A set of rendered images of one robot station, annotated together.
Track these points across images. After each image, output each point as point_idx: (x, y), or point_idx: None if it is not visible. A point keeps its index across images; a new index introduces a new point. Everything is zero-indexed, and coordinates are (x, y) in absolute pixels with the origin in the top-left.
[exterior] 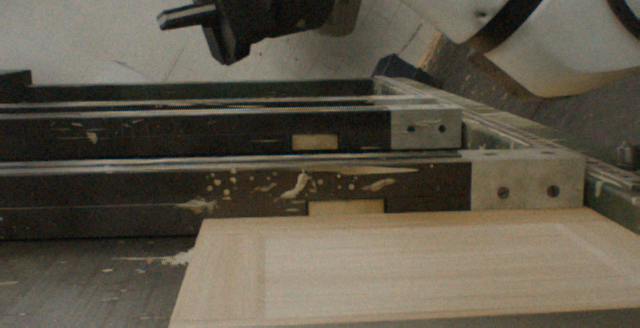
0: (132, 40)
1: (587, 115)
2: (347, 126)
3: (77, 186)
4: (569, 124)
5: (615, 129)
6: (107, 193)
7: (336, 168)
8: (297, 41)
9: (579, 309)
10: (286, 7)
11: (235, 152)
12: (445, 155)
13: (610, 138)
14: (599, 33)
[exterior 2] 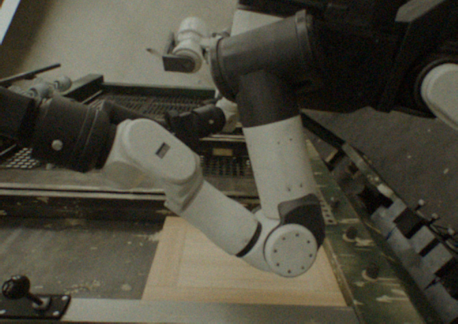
0: (155, 33)
1: (368, 108)
2: (236, 146)
3: (119, 202)
4: (359, 110)
5: (379, 119)
6: (131, 205)
7: None
8: None
9: (279, 292)
10: (204, 131)
11: None
12: None
13: (375, 123)
14: (263, 264)
